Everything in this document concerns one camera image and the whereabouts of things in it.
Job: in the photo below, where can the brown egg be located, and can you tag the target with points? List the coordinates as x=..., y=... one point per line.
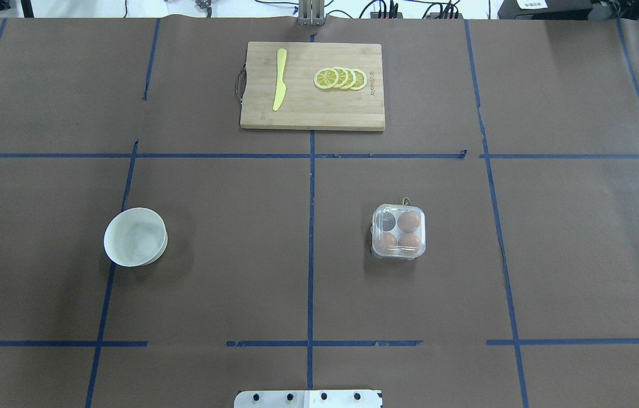
x=409, y=221
x=409, y=243
x=387, y=242

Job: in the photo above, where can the clear plastic egg box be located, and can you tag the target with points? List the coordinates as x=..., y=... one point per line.
x=384, y=219

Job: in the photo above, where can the white round bowl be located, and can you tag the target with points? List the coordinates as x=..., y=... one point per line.
x=135, y=237

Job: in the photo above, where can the wooden cutting board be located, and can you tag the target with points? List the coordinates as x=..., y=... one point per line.
x=305, y=106

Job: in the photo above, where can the yellow plastic knife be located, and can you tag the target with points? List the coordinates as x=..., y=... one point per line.
x=280, y=85

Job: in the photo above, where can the yellow lemon slice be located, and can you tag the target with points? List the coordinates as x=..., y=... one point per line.
x=326, y=78
x=342, y=76
x=360, y=80
x=350, y=79

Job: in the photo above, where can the black monitor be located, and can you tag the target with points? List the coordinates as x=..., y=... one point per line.
x=568, y=10

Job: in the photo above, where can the aluminium frame post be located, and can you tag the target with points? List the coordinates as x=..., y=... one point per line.
x=311, y=13

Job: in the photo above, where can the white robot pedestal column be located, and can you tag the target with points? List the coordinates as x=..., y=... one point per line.
x=310, y=398

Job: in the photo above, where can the black camera tripod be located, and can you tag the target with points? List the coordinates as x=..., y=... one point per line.
x=25, y=7

